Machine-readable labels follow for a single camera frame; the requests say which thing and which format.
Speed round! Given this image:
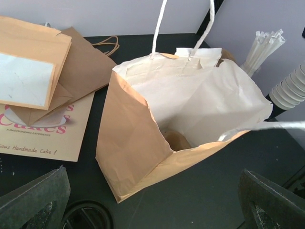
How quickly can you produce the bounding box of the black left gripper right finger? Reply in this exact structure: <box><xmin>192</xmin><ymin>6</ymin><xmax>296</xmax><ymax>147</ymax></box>
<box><xmin>238</xmin><ymin>169</ymin><xmax>305</xmax><ymax>229</ymax></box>

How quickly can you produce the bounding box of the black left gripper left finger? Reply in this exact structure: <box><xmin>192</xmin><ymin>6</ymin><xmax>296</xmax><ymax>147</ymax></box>
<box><xmin>0</xmin><ymin>166</ymin><xmax>71</xmax><ymax>229</ymax></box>

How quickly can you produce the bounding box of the orange kraft paper bag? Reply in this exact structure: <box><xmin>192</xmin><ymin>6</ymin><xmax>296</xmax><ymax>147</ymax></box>
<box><xmin>95</xmin><ymin>0</ymin><xmax>305</xmax><ymax>204</ymax></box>

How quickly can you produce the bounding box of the cream cakes printed paper bag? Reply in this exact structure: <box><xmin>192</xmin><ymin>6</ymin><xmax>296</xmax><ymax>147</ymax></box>
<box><xmin>0</xmin><ymin>94</ymin><xmax>94</xmax><ymax>162</ymax></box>

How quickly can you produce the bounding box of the right stack of paper cups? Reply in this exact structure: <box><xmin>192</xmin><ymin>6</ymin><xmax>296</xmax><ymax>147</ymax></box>
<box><xmin>266</xmin><ymin>63</ymin><xmax>305</xmax><ymax>119</ymax></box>

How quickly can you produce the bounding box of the dark brown paper bag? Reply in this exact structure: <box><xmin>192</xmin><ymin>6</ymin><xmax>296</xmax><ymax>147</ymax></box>
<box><xmin>59</xmin><ymin>27</ymin><xmax>116</xmax><ymax>103</ymax></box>

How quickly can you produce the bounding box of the folded orange paper bag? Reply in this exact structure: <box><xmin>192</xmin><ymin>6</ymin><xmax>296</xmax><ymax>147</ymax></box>
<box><xmin>0</xmin><ymin>16</ymin><xmax>73</xmax><ymax>125</ymax></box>

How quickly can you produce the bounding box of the cup of white straws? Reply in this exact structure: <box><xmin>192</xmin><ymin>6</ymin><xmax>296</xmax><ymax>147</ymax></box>
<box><xmin>240</xmin><ymin>29</ymin><xmax>285</xmax><ymax>77</ymax></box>

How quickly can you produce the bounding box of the right black frame post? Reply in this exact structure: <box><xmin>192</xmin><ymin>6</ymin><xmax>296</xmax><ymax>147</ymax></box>
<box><xmin>196</xmin><ymin>0</ymin><xmax>224</xmax><ymax>37</ymax></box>

